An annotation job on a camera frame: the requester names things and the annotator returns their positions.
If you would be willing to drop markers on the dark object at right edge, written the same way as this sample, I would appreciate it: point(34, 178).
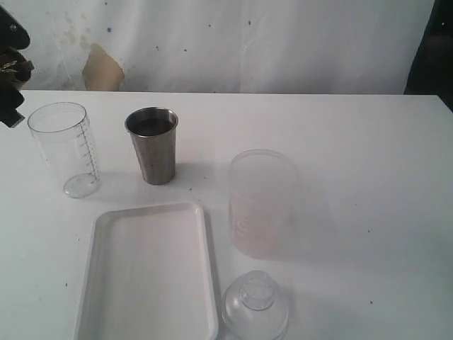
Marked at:
point(431, 70)

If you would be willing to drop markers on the clear plastic measuring cup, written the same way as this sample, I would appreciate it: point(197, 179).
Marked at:
point(63, 134)

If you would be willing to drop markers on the stainless steel cup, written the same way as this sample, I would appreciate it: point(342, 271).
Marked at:
point(153, 134)

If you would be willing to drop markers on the white rectangular tray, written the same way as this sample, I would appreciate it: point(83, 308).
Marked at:
point(148, 276)

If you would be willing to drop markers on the frosted plastic container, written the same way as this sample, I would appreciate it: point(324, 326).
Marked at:
point(262, 188)

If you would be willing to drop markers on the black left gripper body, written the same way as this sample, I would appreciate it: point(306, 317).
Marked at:
point(15, 68)

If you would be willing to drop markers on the clear dome lid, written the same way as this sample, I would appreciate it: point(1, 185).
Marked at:
point(255, 307)

